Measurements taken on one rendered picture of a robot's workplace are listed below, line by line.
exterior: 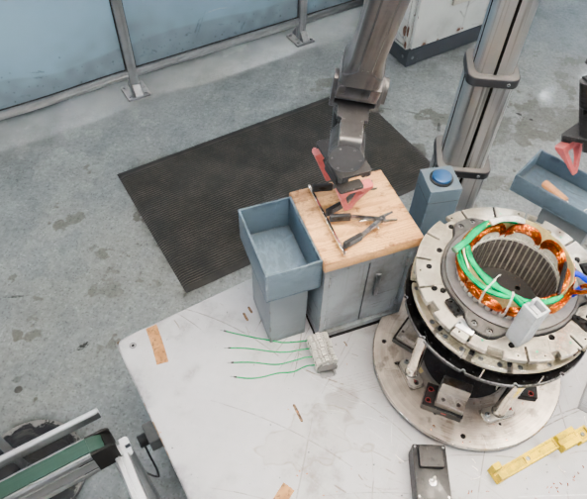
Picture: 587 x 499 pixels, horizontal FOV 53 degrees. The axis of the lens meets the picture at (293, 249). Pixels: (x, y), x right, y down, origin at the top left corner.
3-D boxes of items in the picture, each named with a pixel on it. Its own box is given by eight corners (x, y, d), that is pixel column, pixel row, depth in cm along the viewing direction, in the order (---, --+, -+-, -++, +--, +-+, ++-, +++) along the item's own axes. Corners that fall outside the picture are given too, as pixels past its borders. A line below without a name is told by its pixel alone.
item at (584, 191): (593, 289, 137) (655, 208, 115) (572, 319, 132) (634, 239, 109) (500, 234, 147) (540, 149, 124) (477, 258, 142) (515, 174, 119)
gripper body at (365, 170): (338, 186, 102) (342, 154, 96) (315, 149, 107) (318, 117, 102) (371, 177, 103) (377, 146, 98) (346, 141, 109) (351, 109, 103)
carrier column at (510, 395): (496, 421, 115) (533, 373, 98) (488, 410, 116) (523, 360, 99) (506, 416, 115) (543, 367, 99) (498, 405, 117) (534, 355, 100)
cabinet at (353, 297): (317, 343, 127) (325, 272, 106) (288, 276, 137) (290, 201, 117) (398, 317, 131) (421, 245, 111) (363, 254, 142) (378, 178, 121)
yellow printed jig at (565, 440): (497, 488, 109) (504, 482, 106) (486, 469, 111) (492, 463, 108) (589, 440, 115) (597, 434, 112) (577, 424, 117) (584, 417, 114)
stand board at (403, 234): (324, 273, 106) (325, 265, 104) (288, 200, 117) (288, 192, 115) (422, 245, 111) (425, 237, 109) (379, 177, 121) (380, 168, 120)
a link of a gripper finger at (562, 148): (587, 187, 112) (588, 144, 107) (553, 178, 117) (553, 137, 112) (608, 171, 114) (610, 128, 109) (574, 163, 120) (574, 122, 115)
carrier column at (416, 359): (408, 381, 119) (430, 329, 103) (402, 371, 121) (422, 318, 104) (419, 376, 120) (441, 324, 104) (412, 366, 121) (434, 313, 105)
